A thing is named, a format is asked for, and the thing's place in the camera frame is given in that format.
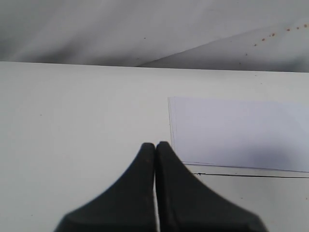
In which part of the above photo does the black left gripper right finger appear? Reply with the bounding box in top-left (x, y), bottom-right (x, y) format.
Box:
top-left (155, 142), bottom-right (267, 232)

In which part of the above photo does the white backdrop cloth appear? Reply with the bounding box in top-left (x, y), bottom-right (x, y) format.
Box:
top-left (0, 0), bottom-right (309, 72)

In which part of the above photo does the white paper sheet stack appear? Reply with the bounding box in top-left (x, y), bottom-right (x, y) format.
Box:
top-left (169, 97), bottom-right (309, 172)

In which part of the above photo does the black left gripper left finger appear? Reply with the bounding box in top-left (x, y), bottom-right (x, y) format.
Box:
top-left (56, 143), bottom-right (156, 232)

